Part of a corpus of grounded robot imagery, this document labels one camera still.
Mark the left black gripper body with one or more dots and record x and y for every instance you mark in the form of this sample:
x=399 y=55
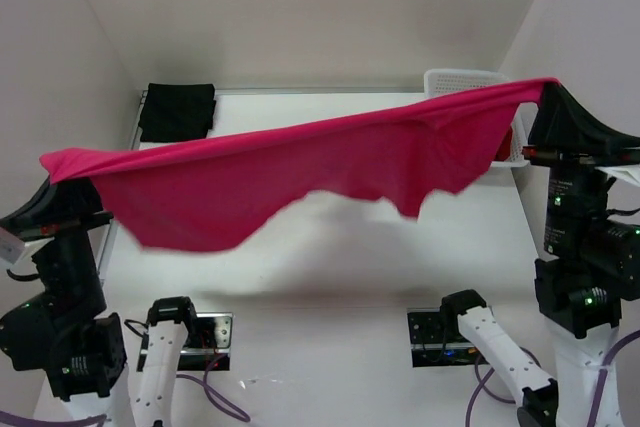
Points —
x=62 y=222

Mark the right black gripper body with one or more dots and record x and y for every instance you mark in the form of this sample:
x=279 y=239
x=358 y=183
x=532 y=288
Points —
x=576 y=155

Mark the dark red t-shirt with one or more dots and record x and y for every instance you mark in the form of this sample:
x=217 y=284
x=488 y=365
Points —
x=504 y=151

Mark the pink t-shirt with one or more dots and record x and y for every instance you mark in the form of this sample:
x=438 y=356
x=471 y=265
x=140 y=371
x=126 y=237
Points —
x=210 y=195

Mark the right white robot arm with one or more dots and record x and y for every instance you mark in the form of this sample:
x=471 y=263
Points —
x=590 y=268

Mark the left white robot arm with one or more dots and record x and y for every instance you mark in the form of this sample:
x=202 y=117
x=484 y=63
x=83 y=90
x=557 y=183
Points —
x=63 y=332

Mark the white plastic basket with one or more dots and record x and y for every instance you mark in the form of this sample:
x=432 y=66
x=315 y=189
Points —
x=445 y=81

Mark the black folded t-shirt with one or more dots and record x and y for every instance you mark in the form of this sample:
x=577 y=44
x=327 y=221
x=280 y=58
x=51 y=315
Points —
x=177 y=113

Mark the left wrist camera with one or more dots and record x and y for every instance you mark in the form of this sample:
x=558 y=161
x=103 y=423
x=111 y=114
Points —
x=14 y=250

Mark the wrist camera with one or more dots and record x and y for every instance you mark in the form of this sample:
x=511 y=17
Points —
x=14 y=250
x=628 y=173

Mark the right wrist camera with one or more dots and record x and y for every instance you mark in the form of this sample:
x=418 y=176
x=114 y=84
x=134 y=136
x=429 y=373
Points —
x=628 y=173

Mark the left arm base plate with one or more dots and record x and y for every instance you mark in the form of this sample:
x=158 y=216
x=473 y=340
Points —
x=208 y=343

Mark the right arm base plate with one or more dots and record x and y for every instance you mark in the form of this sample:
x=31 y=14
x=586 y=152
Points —
x=433 y=344

